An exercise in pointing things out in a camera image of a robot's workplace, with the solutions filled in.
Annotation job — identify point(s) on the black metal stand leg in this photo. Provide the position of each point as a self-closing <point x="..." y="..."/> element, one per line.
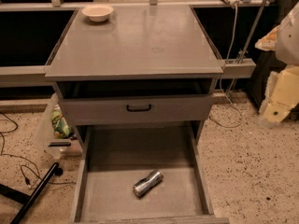
<point x="25" y="200"/>

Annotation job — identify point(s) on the clear plastic bin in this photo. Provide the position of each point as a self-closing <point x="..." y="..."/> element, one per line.
<point x="56" y="147"/>

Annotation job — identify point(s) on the silver redbull can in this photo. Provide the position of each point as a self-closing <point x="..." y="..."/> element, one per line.
<point x="147" y="183"/>

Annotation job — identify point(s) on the grey drawer cabinet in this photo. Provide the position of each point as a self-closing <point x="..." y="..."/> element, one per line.
<point x="141" y="51"/>

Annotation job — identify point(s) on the grey top drawer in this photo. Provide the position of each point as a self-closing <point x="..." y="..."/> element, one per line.
<point x="113" y="110"/>

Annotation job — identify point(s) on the black drawer handle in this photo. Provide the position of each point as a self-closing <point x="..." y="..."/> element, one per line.
<point x="138" y="108"/>

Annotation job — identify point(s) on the green snack bag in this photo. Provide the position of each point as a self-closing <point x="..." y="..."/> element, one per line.
<point x="61" y="129"/>

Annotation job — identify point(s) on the open grey middle drawer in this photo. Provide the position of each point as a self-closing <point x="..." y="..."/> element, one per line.
<point x="132" y="175"/>

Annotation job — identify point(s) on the white bowl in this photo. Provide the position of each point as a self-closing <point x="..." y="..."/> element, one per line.
<point x="97" y="13"/>

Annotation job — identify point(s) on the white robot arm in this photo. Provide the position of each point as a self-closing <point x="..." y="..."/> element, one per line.
<point x="284" y="39"/>

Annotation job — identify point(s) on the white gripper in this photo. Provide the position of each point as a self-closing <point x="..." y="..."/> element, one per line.
<point x="288" y="44"/>

